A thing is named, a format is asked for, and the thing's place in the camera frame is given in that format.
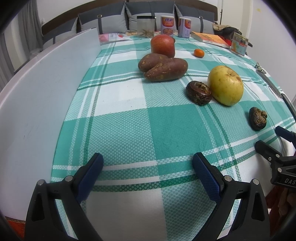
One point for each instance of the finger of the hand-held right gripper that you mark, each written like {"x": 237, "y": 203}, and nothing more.
{"x": 286, "y": 135}
{"x": 266, "y": 150}

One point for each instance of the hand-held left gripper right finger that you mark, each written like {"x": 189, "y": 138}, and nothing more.
{"x": 205, "y": 176}

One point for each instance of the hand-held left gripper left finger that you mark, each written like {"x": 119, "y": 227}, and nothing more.
{"x": 92, "y": 176}

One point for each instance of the dark brown water chestnut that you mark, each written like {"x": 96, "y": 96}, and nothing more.
{"x": 198, "y": 93}
{"x": 257, "y": 118}

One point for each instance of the yellow apple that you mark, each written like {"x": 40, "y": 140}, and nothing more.
{"x": 225, "y": 85}

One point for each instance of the large sweet potato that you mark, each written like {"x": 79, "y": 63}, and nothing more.
{"x": 167, "y": 69}

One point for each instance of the small orange kumquat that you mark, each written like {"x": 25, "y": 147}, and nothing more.
{"x": 199, "y": 53}

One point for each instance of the small sweet potato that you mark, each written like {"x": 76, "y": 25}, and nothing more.
{"x": 149, "y": 61}

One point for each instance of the red apple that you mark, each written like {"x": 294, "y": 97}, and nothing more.
{"x": 162, "y": 46}

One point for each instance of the green white checkered tablecloth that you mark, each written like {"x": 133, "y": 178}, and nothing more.
{"x": 161, "y": 129}

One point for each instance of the striped hair clip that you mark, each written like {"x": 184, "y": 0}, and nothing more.
{"x": 260, "y": 68}

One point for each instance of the white board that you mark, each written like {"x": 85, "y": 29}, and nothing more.
{"x": 39, "y": 111}

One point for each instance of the red floor mat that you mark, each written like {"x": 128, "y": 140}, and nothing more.
{"x": 15, "y": 228}

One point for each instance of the clear jar with green label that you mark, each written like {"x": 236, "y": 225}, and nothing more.
{"x": 239, "y": 45}

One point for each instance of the red box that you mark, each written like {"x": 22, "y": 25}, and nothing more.
{"x": 227, "y": 41}

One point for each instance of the black bag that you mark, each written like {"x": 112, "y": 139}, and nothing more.
{"x": 229, "y": 31}

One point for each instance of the orange cover book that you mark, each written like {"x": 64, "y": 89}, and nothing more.
{"x": 211, "y": 39}

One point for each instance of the pink snack packet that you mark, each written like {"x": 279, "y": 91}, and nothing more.
{"x": 107, "y": 38}

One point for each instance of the grey two-tone pillow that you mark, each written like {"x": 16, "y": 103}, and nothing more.
{"x": 143, "y": 10}
{"x": 203, "y": 22}
{"x": 108, "y": 20}
{"x": 75, "y": 26}

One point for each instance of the white packet with red print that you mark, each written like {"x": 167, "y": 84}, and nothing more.
{"x": 123, "y": 36}

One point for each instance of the orange and purple food canister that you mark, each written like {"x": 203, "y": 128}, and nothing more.
{"x": 185, "y": 27}
{"x": 167, "y": 26}

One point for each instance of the clear pouch of dried snacks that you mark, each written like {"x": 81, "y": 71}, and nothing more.
{"x": 145, "y": 26}

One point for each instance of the grey curtain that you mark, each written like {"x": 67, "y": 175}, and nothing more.
{"x": 18, "y": 34}

